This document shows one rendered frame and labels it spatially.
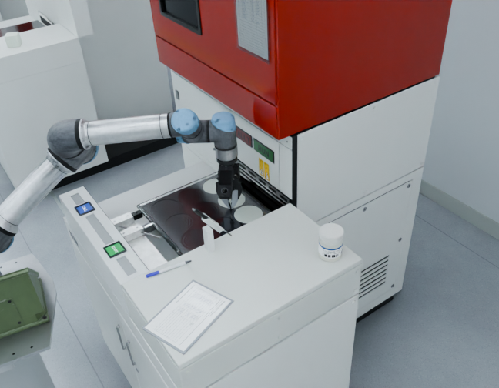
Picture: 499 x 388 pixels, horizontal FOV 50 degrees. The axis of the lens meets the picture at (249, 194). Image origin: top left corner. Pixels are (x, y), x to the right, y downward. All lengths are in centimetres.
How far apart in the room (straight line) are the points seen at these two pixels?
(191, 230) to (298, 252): 41
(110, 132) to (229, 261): 52
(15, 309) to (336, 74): 119
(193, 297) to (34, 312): 50
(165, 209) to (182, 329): 62
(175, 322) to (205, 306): 9
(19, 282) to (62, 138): 43
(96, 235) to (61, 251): 153
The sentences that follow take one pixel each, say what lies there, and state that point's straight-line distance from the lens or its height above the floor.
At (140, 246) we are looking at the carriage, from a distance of 183.
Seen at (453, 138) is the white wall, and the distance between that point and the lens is 324.
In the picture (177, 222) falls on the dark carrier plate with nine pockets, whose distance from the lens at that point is 187.
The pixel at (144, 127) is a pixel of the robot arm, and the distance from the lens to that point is 161.
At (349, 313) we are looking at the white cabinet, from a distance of 175.
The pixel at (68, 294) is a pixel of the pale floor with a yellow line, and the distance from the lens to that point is 303.
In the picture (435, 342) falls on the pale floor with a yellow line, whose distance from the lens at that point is 270.
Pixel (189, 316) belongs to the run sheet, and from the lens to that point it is 147.
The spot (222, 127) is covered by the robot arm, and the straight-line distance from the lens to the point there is 169.
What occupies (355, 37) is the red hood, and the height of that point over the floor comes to 148.
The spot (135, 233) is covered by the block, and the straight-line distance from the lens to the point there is 186.
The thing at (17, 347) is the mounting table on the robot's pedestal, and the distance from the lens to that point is 175.
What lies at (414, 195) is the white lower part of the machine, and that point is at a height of 68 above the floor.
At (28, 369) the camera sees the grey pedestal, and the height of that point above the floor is 58.
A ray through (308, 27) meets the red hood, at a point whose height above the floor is 155.
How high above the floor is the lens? 207
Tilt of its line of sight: 37 degrees down
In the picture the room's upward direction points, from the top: 3 degrees counter-clockwise
